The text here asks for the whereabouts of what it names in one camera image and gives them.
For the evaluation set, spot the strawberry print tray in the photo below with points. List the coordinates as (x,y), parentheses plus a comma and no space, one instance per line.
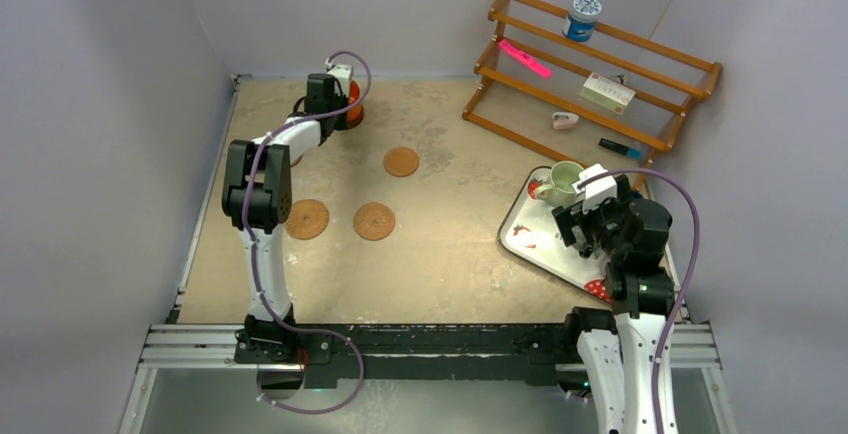
(529,233)

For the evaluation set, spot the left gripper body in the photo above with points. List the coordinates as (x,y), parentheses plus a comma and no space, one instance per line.
(341,100)

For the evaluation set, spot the black aluminium mounting rail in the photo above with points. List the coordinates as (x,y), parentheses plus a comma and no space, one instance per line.
(370,378)

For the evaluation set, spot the dark brown wooden coaster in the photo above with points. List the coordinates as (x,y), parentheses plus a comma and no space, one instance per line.
(352,120)

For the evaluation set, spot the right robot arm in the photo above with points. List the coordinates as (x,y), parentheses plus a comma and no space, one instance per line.
(624,349)

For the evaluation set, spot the black blue marker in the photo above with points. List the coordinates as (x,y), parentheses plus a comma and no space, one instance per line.
(619,148)

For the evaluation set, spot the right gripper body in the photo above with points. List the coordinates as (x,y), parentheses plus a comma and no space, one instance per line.
(599,220)

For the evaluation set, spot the green white box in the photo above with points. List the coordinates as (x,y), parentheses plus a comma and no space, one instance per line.
(607,93)

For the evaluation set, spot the blue white jar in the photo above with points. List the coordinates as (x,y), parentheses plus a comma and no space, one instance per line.
(581,20)

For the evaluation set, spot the woven rattan coaster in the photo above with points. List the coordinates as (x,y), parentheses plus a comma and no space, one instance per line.
(308,218)
(374,221)

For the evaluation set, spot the wooden tiered shelf rack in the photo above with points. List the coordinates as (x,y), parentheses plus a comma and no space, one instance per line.
(513,102)

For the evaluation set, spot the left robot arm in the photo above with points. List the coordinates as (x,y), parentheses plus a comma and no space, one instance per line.
(257,198)

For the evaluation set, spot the pink highlighter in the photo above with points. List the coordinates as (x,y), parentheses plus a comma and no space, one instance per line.
(524,59)

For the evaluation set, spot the light green mug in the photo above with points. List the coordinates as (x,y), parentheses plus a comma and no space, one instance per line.
(558,190)

